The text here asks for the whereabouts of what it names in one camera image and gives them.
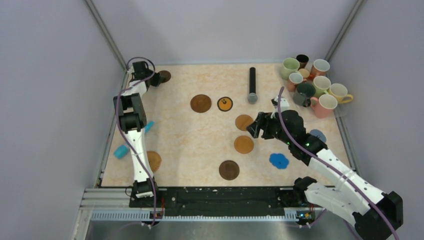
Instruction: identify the pale green cup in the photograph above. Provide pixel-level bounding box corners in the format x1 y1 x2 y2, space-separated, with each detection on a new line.
312 75 332 98

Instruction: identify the woven rattan coaster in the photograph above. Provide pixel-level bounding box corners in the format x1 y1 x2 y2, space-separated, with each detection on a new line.
147 151 162 173

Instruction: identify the small pink cup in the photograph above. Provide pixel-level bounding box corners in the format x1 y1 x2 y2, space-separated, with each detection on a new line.
287 72 304 92

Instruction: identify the brown ringed wooden coaster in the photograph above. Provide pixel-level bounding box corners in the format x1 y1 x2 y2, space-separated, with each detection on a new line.
190 94 212 113

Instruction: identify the dark green mug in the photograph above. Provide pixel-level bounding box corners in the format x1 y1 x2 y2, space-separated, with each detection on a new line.
292 82 316 108

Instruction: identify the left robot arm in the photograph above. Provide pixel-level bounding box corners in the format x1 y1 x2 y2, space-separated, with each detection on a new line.
113 57 161 207

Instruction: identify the grey blue coaster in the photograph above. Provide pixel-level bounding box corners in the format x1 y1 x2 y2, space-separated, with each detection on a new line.
309 129 327 143

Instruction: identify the light green mug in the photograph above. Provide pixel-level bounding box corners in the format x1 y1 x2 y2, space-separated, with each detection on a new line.
279 57 300 80

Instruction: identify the yellow mug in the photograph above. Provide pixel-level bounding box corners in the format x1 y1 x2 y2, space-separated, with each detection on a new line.
328 83 354 104

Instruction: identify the orange face coaster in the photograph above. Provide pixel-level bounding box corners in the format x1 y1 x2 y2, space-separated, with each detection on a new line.
217 96 234 112

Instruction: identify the dark brown wooden coaster bottom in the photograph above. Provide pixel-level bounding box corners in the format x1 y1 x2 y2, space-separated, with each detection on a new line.
218 160 240 181

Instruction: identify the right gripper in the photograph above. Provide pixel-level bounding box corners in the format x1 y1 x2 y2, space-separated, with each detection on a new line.
246 111 293 145

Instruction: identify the small yellow cup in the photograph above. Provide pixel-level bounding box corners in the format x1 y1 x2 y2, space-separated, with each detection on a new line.
298 68 311 79

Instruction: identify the black cup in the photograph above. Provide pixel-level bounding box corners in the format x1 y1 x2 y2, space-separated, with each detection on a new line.
295 54 309 69

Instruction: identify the black microphone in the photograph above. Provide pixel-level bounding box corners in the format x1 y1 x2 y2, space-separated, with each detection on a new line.
247 67 258 104

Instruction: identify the light wooden coaster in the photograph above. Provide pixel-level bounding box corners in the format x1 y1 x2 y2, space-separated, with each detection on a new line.
233 135 254 154
235 114 254 131

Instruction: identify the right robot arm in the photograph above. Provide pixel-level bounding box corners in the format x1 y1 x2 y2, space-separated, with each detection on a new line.
246 110 404 240

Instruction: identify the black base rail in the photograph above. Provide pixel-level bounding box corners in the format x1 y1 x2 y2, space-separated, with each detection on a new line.
124 186 319 218

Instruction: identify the blue flower coaster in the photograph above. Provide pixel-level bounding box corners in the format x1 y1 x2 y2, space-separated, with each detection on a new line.
269 153 290 170

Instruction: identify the turquoise cylinder tube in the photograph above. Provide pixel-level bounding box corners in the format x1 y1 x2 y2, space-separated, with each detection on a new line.
113 121 155 159

